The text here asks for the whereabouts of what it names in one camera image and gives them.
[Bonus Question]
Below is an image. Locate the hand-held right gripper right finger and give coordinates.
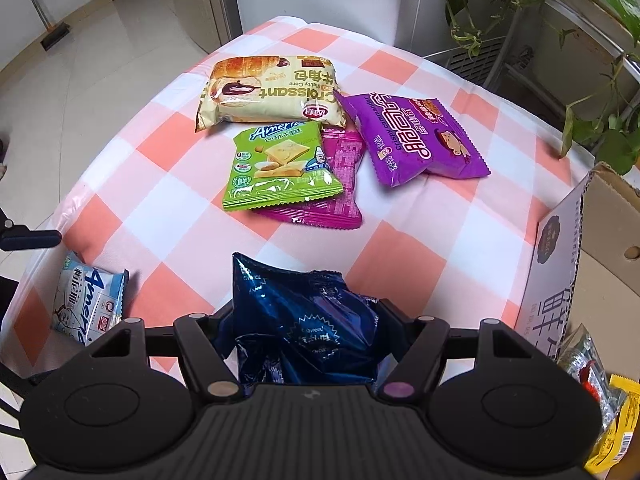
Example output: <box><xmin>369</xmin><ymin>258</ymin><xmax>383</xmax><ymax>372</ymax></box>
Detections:
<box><xmin>372</xmin><ymin>299</ymin><xmax>556</xmax><ymax>404</ymax></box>

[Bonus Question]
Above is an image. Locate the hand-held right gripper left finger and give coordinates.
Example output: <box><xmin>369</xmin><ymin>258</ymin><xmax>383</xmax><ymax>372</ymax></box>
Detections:
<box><xmin>87</xmin><ymin>310</ymin><xmax>243</xmax><ymax>401</ymax></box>

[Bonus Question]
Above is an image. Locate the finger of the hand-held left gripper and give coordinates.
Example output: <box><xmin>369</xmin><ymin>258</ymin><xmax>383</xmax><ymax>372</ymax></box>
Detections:
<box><xmin>0</xmin><ymin>229</ymin><xmax>63</xmax><ymax>252</ymax></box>

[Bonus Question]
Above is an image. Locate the light blue cracker packet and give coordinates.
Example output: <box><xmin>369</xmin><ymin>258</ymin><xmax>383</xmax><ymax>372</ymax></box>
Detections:
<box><xmin>50</xmin><ymin>251</ymin><xmax>130</xmax><ymax>347</ymax></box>

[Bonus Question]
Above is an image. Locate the dark blue snack packet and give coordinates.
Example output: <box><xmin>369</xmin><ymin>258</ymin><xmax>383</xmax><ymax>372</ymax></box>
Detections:
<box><xmin>231</xmin><ymin>252</ymin><xmax>396</xmax><ymax>386</ymax></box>

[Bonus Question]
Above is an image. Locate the silver foil snack packet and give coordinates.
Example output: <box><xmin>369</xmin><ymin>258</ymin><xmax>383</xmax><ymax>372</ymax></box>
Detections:
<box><xmin>556</xmin><ymin>324</ymin><xmax>628</xmax><ymax>431</ymax></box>

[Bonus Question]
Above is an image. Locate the cardboard box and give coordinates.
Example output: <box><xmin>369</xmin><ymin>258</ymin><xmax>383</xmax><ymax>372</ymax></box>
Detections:
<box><xmin>515</xmin><ymin>161</ymin><xmax>640</xmax><ymax>473</ymax></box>

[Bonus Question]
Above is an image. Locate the red snack packet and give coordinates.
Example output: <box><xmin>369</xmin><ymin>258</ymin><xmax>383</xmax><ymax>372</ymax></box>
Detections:
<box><xmin>580</xmin><ymin>360</ymin><xmax>609</xmax><ymax>402</ymax></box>

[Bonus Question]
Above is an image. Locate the magenta snack packet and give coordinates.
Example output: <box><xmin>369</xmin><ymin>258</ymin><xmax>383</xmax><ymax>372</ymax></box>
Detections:
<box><xmin>250</xmin><ymin>127</ymin><xmax>365</xmax><ymax>231</ymax></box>

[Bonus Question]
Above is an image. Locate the green cracker packet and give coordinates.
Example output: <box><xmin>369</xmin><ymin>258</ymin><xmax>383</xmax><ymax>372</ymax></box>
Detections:
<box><xmin>221</xmin><ymin>121</ymin><xmax>345</xmax><ymax>212</ymax></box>

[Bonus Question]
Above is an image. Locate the purple snack packet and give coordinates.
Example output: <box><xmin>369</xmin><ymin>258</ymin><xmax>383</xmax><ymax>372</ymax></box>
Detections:
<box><xmin>332</xmin><ymin>91</ymin><xmax>492</xmax><ymax>189</ymax></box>

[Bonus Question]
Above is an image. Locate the yellow snack packet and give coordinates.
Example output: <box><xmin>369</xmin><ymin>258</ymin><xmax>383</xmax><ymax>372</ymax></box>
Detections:
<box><xmin>584</xmin><ymin>374</ymin><xmax>640</xmax><ymax>472</ymax></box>

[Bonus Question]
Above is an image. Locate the cream croissant packet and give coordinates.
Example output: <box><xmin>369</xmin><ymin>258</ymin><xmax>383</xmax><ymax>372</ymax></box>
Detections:
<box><xmin>194</xmin><ymin>55</ymin><xmax>347</xmax><ymax>133</ymax></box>

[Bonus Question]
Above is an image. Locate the orange white checkered tablecloth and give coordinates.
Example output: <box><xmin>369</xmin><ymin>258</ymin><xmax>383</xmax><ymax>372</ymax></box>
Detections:
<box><xmin>0</xmin><ymin>17</ymin><xmax>601</xmax><ymax>391</ymax></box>

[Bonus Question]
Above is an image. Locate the white chest freezer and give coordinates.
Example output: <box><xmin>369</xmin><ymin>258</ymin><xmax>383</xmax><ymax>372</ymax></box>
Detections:
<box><xmin>230</xmin><ymin>0</ymin><xmax>426</xmax><ymax>53</ymax></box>

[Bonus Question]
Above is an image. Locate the broom with metal handle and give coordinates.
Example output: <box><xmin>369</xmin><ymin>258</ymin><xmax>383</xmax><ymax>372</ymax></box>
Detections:
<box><xmin>17</xmin><ymin>0</ymin><xmax>71</xmax><ymax>52</ymax></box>

